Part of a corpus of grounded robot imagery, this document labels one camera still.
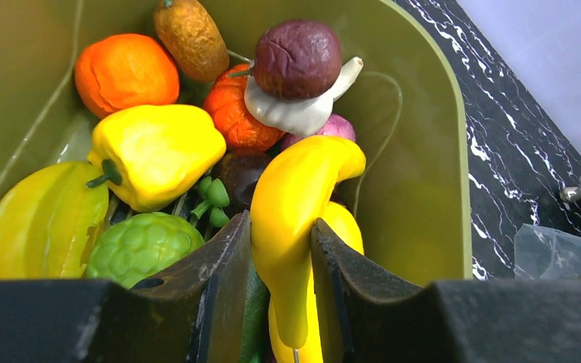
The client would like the yellow bell pepper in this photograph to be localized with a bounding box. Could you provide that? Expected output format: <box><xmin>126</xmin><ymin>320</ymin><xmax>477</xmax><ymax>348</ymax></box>
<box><xmin>87</xmin><ymin>104</ymin><xmax>226</xmax><ymax>213</ymax></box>

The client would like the yellow green starfruit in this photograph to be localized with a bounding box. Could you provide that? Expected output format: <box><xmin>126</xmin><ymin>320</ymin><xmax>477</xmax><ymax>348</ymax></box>
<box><xmin>0</xmin><ymin>161</ymin><xmax>109</xmax><ymax>280</ymax></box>

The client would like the pink purple onion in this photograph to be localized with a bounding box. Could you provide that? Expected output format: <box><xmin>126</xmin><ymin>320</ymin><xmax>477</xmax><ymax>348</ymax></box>
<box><xmin>281</xmin><ymin>113</ymin><xmax>356</xmax><ymax>151</ymax></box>

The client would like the small green pea sprig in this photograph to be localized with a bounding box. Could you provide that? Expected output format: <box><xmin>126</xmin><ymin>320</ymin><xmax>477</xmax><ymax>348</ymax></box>
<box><xmin>191</xmin><ymin>175</ymin><xmax>231</xmax><ymax>228</ymax></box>

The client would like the dark brown round fruit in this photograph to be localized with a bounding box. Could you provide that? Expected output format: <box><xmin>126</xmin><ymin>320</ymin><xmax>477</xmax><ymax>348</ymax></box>
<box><xmin>211</xmin><ymin>150</ymin><xmax>272</xmax><ymax>218</ymax></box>

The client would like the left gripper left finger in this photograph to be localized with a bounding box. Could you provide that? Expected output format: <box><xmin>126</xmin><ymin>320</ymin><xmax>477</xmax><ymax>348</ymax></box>
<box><xmin>0</xmin><ymin>213</ymin><xmax>250</xmax><ymax>362</ymax></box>

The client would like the olive green plastic bin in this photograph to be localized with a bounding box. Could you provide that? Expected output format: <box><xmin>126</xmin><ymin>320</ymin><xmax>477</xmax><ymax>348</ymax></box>
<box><xmin>0</xmin><ymin>1</ymin><xmax>471</xmax><ymax>285</ymax></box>

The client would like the brown kiwi fruit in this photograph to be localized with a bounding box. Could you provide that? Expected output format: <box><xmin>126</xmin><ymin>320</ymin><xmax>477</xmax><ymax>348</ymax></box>
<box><xmin>153</xmin><ymin>0</ymin><xmax>229</xmax><ymax>82</ymax></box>

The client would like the wrinkled orange red fruit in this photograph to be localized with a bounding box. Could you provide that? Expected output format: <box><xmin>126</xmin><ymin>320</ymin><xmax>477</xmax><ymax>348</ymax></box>
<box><xmin>203</xmin><ymin>64</ymin><xmax>285</xmax><ymax>152</ymax></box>

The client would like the dark purple fruit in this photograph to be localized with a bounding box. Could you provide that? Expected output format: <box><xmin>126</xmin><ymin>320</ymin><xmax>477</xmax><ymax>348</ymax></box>
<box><xmin>228</xmin><ymin>19</ymin><xmax>343</xmax><ymax>101</ymax></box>

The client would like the green bumpy lime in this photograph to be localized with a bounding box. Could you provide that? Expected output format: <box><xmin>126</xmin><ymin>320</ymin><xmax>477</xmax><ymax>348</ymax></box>
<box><xmin>86</xmin><ymin>212</ymin><xmax>204</xmax><ymax>288</ymax></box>

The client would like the round orange fruit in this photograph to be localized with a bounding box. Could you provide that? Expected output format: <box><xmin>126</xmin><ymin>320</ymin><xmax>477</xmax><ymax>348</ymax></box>
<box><xmin>74</xmin><ymin>33</ymin><xmax>180</xmax><ymax>119</ymax></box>

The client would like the clear zip top bag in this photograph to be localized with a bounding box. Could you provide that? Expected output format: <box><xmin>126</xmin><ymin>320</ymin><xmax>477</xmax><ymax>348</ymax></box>
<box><xmin>514</xmin><ymin>224</ymin><xmax>581</xmax><ymax>280</ymax></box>

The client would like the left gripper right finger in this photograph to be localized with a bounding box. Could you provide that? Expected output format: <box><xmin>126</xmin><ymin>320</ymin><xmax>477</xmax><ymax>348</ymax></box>
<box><xmin>310</xmin><ymin>218</ymin><xmax>581</xmax><ymax>363</ymax></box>

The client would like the yellow banana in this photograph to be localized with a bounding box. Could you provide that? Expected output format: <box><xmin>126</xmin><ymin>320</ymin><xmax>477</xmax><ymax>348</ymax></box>
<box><xmin>297</xmin><ymin>201</ymin><xmax>366</xmax><ymax>362</ymax></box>
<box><xmin>250</xmin><ymin>135</ymin><xmax>366</xmax><ymax>349</ymax></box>

